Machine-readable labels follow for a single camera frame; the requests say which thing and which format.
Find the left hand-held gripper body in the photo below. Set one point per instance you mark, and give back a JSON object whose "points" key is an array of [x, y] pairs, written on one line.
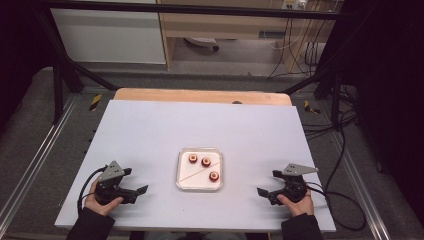
{"points": [[110, 191]]}

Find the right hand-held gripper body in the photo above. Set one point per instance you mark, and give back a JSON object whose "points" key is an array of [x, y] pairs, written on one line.
{"points": [[295, 188]]}

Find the clear square plastic tray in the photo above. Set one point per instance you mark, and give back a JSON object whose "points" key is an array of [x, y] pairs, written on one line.
{"points": [[190, 181]]}

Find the red hawthorn piece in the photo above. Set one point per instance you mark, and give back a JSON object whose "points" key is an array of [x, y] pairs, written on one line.
{"points": [[206, 162], [214, 176], [192, 158]]}

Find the thin wooden skewer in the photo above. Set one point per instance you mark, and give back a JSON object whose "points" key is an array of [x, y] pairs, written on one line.
{"points": [[196, 173]]}

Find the person's left hand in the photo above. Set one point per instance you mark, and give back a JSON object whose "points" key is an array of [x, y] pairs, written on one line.
{"points": [[98, 208]]}

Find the person's right hand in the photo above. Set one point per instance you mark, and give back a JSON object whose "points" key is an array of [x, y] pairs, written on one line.
{"points": [[300, 208]]}

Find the white table board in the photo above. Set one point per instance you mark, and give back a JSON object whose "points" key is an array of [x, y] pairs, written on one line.
{"points": [[150, 133]]}

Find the yellow black hazard tape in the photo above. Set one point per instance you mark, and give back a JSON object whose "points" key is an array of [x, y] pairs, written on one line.
{"points": [[95, 102], [311, 107]]}

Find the wooden table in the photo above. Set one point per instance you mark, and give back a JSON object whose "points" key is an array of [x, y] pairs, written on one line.
{"points": [[200, 95]]}

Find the white cabinet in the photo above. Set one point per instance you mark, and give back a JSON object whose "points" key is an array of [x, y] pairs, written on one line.
{"points": [[106, 36]]}

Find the office chair base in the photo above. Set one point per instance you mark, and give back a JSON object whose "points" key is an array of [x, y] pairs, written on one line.
{"points": [[201, 41]]}

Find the wooden desk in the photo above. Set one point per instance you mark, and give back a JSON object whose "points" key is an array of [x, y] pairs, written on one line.
{"points": [[216, 25]]}

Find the white power strip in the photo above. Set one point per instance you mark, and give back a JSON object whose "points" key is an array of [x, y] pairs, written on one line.
{"points": [[293, 4]]}

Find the aluminium floor rail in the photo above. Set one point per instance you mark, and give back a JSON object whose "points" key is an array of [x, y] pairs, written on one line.
{"points": [[36, 156], [363, 186]]}

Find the black metal frame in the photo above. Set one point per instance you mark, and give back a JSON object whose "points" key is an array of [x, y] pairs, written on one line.
{"points": [[200, 9]]}

